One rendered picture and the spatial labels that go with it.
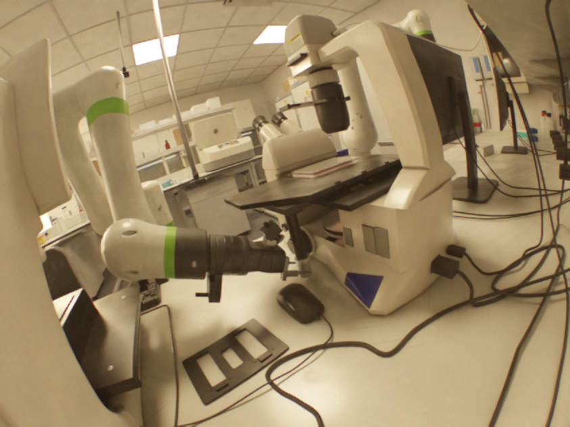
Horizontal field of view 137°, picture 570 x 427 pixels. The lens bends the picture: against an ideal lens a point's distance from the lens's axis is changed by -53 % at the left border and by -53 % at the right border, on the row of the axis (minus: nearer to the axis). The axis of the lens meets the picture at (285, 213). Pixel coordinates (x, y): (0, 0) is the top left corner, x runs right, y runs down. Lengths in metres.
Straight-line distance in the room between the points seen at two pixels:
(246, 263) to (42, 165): 0.36
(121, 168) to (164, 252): 0.24
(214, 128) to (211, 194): 0.96
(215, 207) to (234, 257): 2.44
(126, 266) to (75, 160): 0.43
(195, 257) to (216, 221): 2.48
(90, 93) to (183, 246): 0.45
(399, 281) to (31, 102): 0.61
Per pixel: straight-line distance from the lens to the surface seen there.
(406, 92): 0.36
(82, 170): 0.77
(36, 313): 0.31
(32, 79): 0.44
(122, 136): 0.59
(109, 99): 0.63
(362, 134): 0.90
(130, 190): 0.55
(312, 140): 0.65
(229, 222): 2.90
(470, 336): 0.39
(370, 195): 0.37
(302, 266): 0.49
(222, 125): 3.31
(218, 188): 2.78
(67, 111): 0.70
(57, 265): 1.22
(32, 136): 0.40
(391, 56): 0.37
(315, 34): 0.51
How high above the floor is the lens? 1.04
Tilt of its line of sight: 18 degrees down
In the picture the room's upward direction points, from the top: 15 degrees counter-clockwise
